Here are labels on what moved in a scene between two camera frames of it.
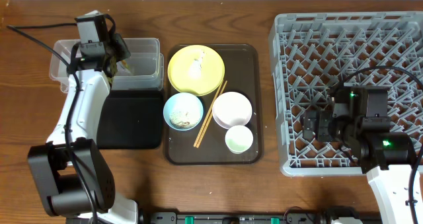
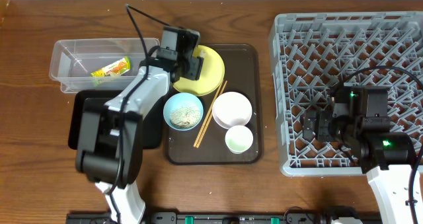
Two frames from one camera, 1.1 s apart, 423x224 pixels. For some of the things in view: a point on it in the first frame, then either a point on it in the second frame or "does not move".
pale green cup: (238, 139) does not move
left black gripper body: (117, 50) to (191, 70)
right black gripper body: (321, 125) does not move
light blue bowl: (183, 112) does not move
